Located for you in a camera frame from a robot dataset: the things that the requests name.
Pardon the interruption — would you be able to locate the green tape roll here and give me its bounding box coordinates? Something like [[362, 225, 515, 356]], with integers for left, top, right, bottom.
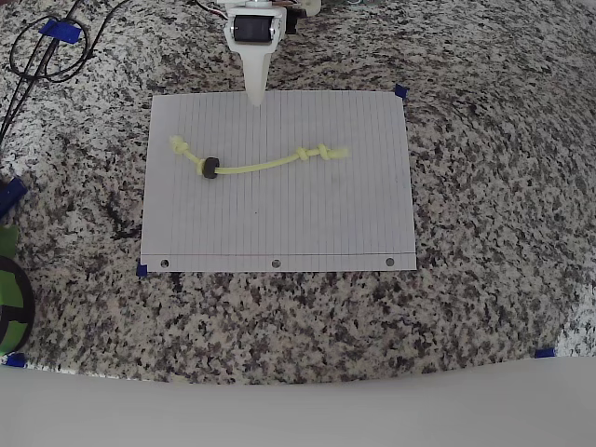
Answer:
[[0, 254, 36, 355]]

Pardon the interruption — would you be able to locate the red black servo wire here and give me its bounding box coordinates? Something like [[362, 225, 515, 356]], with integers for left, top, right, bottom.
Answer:
[[194, 0, 230, 20]]

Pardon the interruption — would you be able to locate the white ledge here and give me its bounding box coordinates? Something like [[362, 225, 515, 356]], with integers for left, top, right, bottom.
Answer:
[[0, 354, 596, 447]]

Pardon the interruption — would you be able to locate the blue plastic block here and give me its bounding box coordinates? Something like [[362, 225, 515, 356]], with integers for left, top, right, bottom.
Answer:
[[0, 176, 29, 220]]

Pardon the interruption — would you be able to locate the thin black cable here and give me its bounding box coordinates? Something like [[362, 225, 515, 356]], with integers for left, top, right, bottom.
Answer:
[[0, 0, 131, 145]]

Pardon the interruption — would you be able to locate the green tape piece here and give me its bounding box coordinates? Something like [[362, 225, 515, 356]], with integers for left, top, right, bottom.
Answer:
[[0, 224, 20, 256]]

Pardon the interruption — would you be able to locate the lined paper sheet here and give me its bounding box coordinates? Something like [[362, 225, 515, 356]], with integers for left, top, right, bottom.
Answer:
[[139, 89, 418, 274]]

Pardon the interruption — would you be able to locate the yellow knotted rope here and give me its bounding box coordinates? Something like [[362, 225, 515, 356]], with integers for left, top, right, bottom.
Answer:
[[168, 134, 351, 181]]

